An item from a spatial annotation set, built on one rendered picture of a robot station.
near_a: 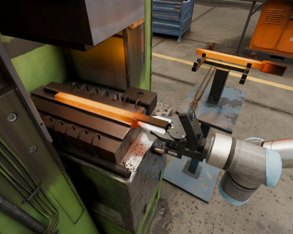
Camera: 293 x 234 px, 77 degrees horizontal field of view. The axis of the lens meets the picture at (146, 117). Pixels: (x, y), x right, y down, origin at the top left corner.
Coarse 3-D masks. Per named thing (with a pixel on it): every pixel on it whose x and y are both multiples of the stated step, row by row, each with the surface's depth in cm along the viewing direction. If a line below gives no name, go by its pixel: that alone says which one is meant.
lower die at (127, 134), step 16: (32, 96) 68; (48, 96) 66; (80, 96) 67; (96, 96) 67; (48, 112) 61; (64, 112) 61; (80, 112) 61; (96, 112) 59; (144, 112) 63; (48, 128) 57; (64, 128) 57; (80, 128) 57; (96, 128) 55; (112, 128) 55; (128, 128) 55; (96, 144) 52; (112, 144) 52; (128, 144) 58; (112, 160) 53
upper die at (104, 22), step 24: (0, 0) 33; (24, 0) 30; (48, 0) 29; (72, 0) 27; (96, 0) 28; (120, 0) 34; (0, 24) 37; (24, 24) 34; (48, 24) 31; (72, 24) 29; (96, 24) 30; (120, 24) 36
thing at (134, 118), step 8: (56, 96) 65; (64, 96) 65; (72, 96) 64; (80, 104) 62; (88, 104) 61; (96, 104) 61; (104, 104) 60; (104, 112) 59; (112, 112) 57; (120, 112) 57; (128, 112) 57; (128, 120) 56; (136, 120) 54; (144, 120) 54; (152, 120) 54; (160, 120) 54
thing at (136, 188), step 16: (112, 96) 81; (160, 112) 72; (144, 144) 60; (64, 160) 59; (80, 160) 56; (128, 160) 56; (144, 160) 58; (160, 160) 85; (80, 176) 65; (96, 176) 56; (112, 176) 52; (160, 176) 100; (80, 192) 86; (96, 192) 76; (112, 192) 68; (128, 192) 53; (144, 192) 72; (96, 208) 83; (112, 208) 81; (128, 208) 62; (144, 208) 85; (128, 224) 74
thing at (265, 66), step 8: (200, 48) 95; (208, 56) 92; (216, 56) 90; (224, 56) 88; (232, 56) 87; (240, 64) 86; (256, 64) 82; (264, 64) 80; (272, 64) 79; (280, 64) 79; (272, 72) 81; (280, 72) 80
